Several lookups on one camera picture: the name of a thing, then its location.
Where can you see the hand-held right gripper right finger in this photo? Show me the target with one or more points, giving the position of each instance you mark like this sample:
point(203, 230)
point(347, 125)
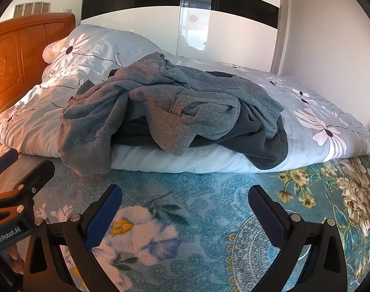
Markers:
point(270, 216)

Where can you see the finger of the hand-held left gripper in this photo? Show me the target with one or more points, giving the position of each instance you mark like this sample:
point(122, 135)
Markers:
point(6, 161)
point(38, 173)

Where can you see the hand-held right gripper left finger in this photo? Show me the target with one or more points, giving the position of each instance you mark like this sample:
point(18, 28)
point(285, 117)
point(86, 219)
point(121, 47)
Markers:
point(102, 216)

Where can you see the grey sweatshirt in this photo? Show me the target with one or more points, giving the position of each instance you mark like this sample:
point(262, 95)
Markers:
point(160, 79)

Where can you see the person's left hand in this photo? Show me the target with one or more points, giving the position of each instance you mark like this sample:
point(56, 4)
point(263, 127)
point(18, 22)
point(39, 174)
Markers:
point(16, 260)

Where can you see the dark grey garment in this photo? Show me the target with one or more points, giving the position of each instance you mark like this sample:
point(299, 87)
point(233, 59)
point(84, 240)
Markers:
point(258, 146)

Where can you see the teal floral blanket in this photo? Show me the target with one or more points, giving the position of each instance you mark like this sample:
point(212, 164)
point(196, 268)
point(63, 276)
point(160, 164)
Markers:
point(188, 194)

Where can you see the orange wooden headboard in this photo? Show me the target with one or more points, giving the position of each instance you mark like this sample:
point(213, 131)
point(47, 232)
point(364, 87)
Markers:
point(17, 54)

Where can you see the pale pink pillow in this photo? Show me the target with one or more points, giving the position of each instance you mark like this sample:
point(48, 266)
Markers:
point(49, 51)

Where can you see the light blue floral duvet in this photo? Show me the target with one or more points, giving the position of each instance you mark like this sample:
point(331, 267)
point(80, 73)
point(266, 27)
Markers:
point(309, 76)

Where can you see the white wardrobe with black stripe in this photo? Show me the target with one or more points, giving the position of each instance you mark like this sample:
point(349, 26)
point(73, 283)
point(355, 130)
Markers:
point(127, 15)

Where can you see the row of wall picture frames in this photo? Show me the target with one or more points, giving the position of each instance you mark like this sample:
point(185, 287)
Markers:
point(32, 8)

